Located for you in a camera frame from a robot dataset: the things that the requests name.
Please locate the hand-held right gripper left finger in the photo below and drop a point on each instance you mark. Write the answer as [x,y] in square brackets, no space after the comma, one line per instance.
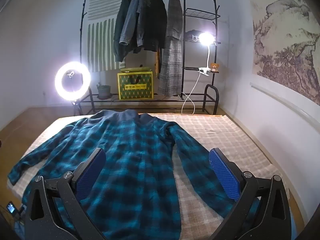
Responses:
[91,170]

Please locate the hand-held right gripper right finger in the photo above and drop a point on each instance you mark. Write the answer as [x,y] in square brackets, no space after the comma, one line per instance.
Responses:
[223,175]

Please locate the teal plaid fleece robe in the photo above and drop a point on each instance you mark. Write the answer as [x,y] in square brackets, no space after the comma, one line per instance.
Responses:
[135,155]

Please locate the black metal clothes rack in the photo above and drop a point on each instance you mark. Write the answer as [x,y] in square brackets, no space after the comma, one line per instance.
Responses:
[184,55]

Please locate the beige checked bed blanket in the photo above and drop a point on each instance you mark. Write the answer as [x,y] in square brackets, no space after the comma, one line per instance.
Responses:
[225,135]

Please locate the black light tripod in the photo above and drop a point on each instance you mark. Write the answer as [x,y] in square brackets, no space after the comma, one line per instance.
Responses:
[74,105]

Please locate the grey plant pot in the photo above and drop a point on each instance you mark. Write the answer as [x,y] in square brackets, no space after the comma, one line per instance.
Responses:
[103,91]

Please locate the small phone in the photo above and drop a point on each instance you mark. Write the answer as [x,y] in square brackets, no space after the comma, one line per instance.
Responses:
[11,208]

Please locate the yellow patterned storage box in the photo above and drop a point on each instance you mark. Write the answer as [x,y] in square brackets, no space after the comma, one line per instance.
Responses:
[135,86]

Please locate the small brown teddy bear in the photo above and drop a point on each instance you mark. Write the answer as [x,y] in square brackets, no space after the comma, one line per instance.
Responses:
[214,67]

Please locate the orange hanging cloth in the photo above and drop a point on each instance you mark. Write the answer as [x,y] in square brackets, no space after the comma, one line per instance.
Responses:
[157,65]

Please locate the grey plaid long coat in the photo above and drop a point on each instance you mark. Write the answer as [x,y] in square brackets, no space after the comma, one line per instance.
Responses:
[172,55]

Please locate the white clip lamp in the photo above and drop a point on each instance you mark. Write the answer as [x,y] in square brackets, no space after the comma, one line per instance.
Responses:
[206,38]

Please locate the dark bag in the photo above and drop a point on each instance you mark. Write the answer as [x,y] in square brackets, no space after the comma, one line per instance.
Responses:
[191,33]

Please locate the black jacket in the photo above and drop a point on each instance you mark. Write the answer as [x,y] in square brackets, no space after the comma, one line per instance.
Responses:
[156,25]

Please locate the white wall conduit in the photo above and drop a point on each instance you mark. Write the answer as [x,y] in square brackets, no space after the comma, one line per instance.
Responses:
[275,95]

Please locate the green striped wall hanging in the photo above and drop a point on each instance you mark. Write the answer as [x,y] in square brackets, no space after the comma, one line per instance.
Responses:
[100,42]

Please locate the landscape painting wall poster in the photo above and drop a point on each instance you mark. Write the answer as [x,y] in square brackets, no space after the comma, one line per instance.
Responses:
[287,42]

